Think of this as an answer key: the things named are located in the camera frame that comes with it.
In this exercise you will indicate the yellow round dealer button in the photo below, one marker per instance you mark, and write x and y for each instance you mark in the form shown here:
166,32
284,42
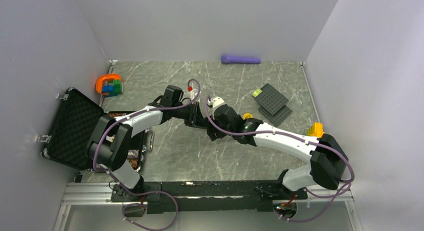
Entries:
247,116

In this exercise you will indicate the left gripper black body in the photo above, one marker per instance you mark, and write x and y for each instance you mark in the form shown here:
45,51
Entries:
189,113

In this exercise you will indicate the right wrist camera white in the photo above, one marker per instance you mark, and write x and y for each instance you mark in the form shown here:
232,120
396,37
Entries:
216,102

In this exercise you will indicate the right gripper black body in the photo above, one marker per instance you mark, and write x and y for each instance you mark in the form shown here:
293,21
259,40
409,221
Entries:
219,134

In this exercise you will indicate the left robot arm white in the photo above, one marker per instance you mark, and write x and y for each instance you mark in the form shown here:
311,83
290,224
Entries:
109,143

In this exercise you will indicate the purple cylinder tube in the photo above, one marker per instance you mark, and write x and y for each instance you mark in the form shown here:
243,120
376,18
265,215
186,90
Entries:
236,59

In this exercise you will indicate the yellow toy block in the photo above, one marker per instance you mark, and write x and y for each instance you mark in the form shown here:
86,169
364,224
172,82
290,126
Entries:
316,130

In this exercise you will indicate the black poker chip case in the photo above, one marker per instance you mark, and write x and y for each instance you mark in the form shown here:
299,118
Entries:
71,129

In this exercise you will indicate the dark grey building plate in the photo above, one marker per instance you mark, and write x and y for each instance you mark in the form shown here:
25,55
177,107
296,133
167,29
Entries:
272,104

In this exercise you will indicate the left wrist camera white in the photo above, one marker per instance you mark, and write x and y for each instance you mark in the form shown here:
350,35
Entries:
191,92

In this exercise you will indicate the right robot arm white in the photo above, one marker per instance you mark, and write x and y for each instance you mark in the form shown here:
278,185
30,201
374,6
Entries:
325,160

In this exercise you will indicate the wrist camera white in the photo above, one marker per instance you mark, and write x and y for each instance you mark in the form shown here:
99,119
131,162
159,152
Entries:
216,102
191,92

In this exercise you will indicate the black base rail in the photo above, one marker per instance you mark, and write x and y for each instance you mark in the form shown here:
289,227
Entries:
194,196

